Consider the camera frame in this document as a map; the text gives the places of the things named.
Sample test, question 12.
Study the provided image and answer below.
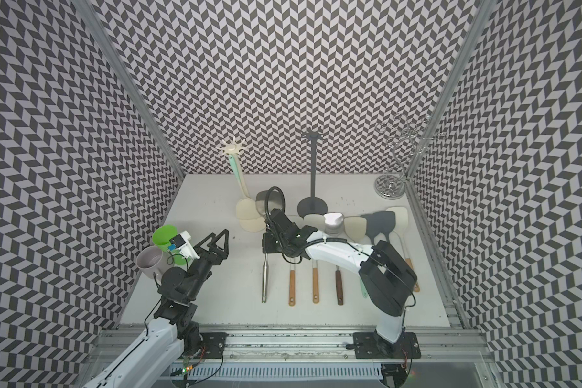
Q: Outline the green plastic goblet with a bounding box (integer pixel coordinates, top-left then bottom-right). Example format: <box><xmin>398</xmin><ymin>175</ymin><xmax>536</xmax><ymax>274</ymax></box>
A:
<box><xmin>151</xmin><ymin>225</ymin><xmax>188</xmax><ymax>265</ymax></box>

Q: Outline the cream spatula wooden handle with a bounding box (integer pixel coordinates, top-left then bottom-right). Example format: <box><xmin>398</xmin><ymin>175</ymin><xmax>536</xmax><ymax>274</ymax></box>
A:
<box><xmin>386</xmin><ymin>206</ymin><xmax>414</xmax><ymax>269</ymax></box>

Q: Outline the cream utensil rack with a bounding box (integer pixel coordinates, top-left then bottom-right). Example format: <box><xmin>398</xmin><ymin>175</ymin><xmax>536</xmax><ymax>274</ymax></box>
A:
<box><xmin>219</xmin><ymin>136</ymin><xmax>268</xmax><ymax>234</ymax></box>

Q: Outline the grey ceramic mug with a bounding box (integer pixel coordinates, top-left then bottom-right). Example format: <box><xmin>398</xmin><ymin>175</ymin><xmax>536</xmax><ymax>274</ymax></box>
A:
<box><xmin>134</xmin><ymin>246</ymin><xmax>174</xmax><ymax>281</ymax></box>

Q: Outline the cream spatula light wood handle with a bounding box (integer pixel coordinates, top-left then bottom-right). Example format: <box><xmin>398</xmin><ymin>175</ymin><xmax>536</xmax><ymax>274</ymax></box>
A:
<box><xmin>287</xmin><ymin>215</ymin><xmax>306</xmax><ymax>307</ymax></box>

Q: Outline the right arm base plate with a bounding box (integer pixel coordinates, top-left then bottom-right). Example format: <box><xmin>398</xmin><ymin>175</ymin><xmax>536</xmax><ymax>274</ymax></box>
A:
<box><xmin>348</xmin><ymin>331</ymin><xmax>422</xmax><ymax>360</ymax></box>

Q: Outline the cream turner mint handle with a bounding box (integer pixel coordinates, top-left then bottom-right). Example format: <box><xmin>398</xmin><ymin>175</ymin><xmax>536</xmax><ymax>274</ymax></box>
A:
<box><xmin>343</xmin><ymin>216</ymin><xmax>370</xmax><ymax>299</ymax></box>

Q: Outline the grey turner mint handle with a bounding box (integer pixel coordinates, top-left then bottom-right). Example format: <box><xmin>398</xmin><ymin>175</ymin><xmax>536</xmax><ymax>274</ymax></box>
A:
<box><xmin>361</xmin><ymin>213</ymin><xmax>381</xmax><ymax>245</ymax></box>

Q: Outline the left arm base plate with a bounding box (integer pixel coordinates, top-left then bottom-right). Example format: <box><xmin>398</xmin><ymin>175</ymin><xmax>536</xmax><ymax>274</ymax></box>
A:
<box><xmin>182</xmin><ymin>331</ymin><xmax>228</xmax><ymax>360</ymax></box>

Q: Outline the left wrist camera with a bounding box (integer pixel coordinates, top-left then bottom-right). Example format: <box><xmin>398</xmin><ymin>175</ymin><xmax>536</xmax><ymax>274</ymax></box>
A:
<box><xmin>169</xmin><ymin>231</ymin><xmax>200</xmax><ymax>260</ymax></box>

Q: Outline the cream spoon brown handle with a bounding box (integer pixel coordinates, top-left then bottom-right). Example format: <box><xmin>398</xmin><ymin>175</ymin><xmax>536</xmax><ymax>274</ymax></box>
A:
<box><xmin>303</xmin><ymin>214</ymin><xmax>326</xmax><ymax>304</ymax></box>

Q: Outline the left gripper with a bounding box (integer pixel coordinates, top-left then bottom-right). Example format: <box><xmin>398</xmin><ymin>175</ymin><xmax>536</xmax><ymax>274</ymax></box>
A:
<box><xmin>186</xmin><ymin>230</ymin><xmax>229</xmax><ymax>301</ymax></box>

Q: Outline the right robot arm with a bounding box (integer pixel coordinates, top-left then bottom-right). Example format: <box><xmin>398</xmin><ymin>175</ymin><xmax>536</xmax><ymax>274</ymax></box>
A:
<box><xmin>262</xmin><ymin>209</ymin><xmax>417</xmax><ymax>344</ymax></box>

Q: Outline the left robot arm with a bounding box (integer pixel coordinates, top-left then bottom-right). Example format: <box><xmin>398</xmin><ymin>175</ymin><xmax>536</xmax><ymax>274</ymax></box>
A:
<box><xmin>85</xmin><ymin>229</ymin><xmax>230</xmax><ymax>387</ymax></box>

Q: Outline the aluminium front rail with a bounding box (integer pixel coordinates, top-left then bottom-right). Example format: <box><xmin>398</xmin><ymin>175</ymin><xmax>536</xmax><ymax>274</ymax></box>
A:
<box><xmin>160</xmin><ymin>326</ymin><xmax>503</xmax><ymax>387</ymax></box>

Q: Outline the dark grey utensil rack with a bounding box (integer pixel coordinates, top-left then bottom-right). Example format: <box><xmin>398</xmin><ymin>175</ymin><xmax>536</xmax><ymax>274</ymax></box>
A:
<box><xmin>297</xmin><ymin>130</ymin><xmax>328</xmax><ymax>218</ymax></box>

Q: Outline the grey spatula mint handle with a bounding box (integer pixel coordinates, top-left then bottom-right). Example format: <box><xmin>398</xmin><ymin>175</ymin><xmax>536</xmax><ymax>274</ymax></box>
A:
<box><xmin>373</xmin><ymin>210</ymin><xmax>396</xmax><ymax>243</ymax></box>

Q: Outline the cream slotted turner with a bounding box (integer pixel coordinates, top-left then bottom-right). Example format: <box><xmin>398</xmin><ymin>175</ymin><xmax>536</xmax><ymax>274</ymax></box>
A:
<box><xmin>228</xmin><ymin>154</ymin><xmax>260</xmax><ymax>220</ymax></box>

